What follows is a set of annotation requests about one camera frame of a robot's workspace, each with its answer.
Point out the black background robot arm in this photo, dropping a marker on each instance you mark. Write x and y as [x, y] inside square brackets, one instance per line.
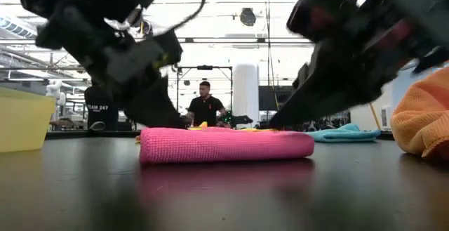
[238, 119]

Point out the pink microfiber towel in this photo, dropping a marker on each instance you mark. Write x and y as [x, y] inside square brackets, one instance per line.
[224, 145]

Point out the person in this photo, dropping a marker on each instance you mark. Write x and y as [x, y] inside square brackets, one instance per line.
[100, 108]
[205, 108]

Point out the white round column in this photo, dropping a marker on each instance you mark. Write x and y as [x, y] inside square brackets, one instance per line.
[245, 90]

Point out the yellow plastic bin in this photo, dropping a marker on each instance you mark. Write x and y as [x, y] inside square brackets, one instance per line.
[24, 122]

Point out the black metal frame rig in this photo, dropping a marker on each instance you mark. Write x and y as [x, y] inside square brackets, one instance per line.
[205, 67]

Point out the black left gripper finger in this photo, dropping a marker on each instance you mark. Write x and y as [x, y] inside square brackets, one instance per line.
[151, 104]

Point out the white robot figure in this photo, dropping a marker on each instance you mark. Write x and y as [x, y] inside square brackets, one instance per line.
[52, 88]

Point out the orange microfiber towel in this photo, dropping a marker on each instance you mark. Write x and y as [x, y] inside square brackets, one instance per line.
[424, 118]

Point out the white floor appliance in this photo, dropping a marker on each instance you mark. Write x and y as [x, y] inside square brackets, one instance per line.
[386, 118]

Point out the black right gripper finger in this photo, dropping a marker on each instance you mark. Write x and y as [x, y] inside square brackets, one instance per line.
[315, 104]

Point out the blue microfiber towel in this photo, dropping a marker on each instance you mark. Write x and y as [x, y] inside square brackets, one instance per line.
[343, 134]

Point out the yellow microfiber towel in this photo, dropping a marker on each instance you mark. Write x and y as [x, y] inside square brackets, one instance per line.
[203, 125]

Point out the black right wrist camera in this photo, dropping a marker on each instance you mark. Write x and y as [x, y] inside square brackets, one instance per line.
[322, 10]

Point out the black monitor screen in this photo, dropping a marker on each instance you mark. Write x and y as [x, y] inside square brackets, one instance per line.
[275, 97]

